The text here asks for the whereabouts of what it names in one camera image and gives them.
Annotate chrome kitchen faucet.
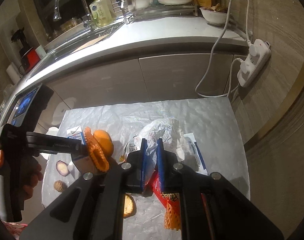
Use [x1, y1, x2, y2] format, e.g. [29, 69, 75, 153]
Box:
[53, 0, 96, 29]

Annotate white plate under bowl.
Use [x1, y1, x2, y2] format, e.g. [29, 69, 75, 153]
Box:
[158, 0, 193, 5]

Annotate white plastic bag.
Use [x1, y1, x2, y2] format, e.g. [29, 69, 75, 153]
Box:
[118, 117, 188, 185]

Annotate white power strip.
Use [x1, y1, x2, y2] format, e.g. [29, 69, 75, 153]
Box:
[237, 39, 271, 87]

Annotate metal dish rack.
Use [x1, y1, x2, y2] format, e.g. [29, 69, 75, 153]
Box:
[108, 0, 198, 24]

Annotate orange peel piece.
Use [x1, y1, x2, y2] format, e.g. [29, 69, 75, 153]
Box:
[123, 193, 136, 218]

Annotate blue white milk carton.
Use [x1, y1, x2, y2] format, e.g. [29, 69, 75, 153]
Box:
[66, 125, 99, 175]

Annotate person's left hand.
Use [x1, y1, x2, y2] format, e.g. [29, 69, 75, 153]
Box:
[0, 150, 43, 200]

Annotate green dish soap bottle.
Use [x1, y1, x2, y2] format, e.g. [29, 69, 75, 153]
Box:
[90, 0, 113, 27]

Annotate brown round cookie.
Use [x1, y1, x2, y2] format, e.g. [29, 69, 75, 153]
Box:
[53, 180, 68, 193]

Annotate purple onion slice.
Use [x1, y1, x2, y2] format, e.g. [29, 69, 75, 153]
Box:
[56, 160, 70, 177]

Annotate white bowl with food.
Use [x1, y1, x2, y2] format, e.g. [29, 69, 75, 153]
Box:
[200, 3, 228, 25]

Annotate red black blender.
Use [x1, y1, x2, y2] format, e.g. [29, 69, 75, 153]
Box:
[11, 27, 41, 74]

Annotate white toilet paper roll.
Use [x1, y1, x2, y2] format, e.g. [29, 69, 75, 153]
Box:
[52, 97, 77, 126]

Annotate white paper towel roll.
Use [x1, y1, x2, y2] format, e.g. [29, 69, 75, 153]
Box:
[6, 62, 22, 85]

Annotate grey cabinet doors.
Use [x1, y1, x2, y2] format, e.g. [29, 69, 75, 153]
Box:
[45, 52, 247, 133]

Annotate built-in oven panel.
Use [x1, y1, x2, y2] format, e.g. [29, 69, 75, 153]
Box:
[0, 84, 54, 134]

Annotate orange mandarin fruit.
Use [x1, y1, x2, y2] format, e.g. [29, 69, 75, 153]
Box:
[93, 129, 114, 157]

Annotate red snack packet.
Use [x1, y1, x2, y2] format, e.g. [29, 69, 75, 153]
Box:
[149, 171, 179, 210]

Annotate white blue snack wrapper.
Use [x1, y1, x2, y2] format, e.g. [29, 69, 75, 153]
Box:
[184, 133, 208, 176]

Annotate white mug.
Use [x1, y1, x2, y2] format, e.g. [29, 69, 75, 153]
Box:
[35, 45, 47, 59]

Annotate silver plastic table cover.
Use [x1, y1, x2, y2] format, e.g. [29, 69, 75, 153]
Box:
[41, 98, 251, 239]

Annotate stainless steel sink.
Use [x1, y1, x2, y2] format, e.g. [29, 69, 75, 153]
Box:
[45, 22, 124, 57]

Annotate orange foam fruit net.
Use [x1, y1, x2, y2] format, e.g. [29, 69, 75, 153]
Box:
[84, 127, 110, 173]

